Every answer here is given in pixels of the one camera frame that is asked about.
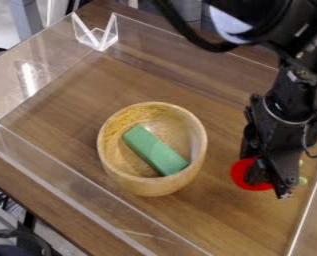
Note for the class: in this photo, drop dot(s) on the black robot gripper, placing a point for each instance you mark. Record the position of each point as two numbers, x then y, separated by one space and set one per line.
277 140

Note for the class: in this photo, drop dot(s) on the red plush fruit green stem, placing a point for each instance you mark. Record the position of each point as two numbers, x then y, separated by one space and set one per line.
240 170

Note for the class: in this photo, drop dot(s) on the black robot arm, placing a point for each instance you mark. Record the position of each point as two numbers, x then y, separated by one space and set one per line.
284 26

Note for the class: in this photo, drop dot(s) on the green rectangular block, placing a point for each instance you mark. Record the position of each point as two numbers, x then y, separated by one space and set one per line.
154 151

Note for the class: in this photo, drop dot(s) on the round wooden bowl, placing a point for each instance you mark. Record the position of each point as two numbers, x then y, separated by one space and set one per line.
178 128

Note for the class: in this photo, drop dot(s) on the clear acrylic tray enclosure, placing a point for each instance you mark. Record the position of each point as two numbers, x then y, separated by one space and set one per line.
61 88

